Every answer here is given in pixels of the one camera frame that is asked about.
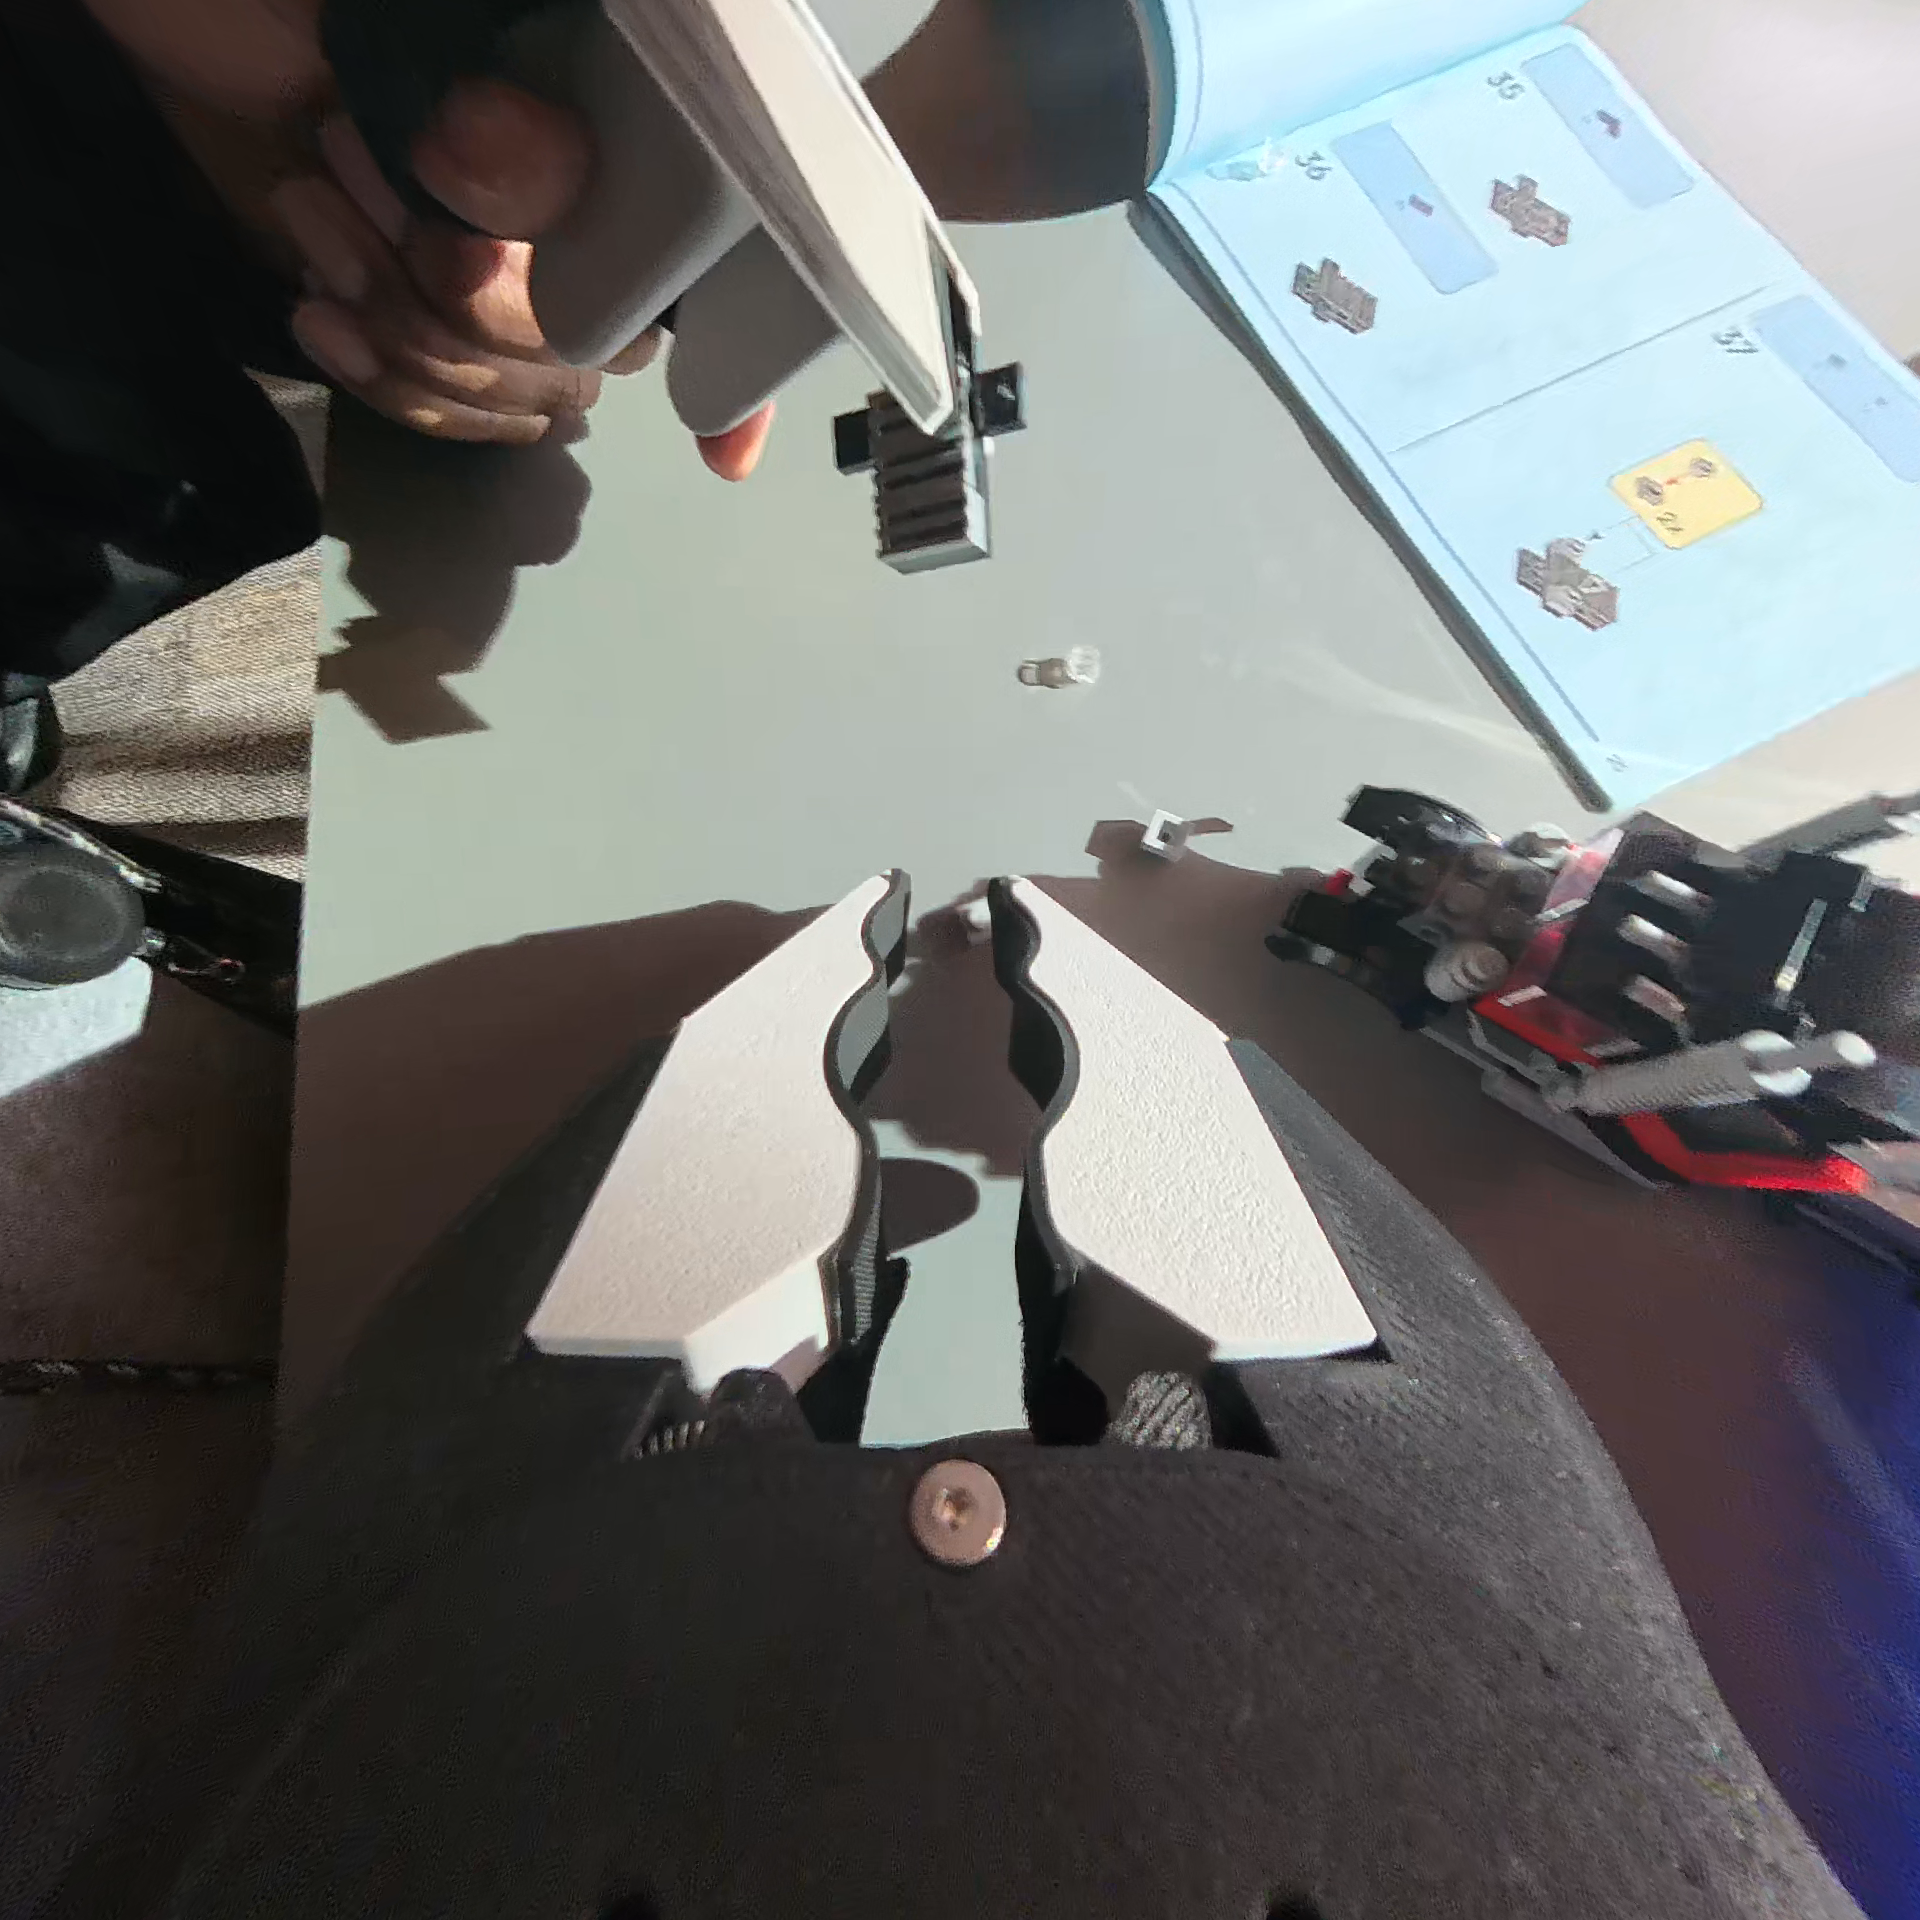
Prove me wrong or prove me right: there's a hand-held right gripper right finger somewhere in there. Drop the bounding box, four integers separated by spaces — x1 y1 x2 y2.
985 874 1381 1397

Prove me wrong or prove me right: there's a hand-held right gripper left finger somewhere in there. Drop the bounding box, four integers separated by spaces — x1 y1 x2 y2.
528 867 913 1375

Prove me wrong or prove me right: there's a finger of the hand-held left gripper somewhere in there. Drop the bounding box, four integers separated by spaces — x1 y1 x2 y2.
599 0 957 433
932 248 989 441

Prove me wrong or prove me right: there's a dark grey brick piece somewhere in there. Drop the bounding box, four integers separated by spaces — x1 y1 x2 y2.
829 356 1033 577

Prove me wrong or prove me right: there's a person's left forearm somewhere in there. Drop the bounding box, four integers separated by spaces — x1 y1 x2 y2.
0 0 354 714

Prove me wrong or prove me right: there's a white desk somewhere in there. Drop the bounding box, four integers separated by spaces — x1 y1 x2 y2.
276 0 1920 1448

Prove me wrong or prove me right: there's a person's left hand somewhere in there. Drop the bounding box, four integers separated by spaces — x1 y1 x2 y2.
284 77 781 485

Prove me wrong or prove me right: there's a red black toy brick vehicle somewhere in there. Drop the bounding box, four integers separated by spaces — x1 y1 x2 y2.
1264 780 1920 1202

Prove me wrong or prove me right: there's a light blue instruction booklet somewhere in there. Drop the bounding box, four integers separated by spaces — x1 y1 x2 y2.
1135 0 1920 815

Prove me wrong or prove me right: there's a metal badge reel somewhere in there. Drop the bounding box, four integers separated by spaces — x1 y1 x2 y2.
0 802 249 995

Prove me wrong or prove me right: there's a blue plastic bin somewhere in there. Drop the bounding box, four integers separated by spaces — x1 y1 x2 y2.
1725 1186 1920 1920

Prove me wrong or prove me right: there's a patterned drawstring cord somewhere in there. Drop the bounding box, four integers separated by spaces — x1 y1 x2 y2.
0 1355 278 1393

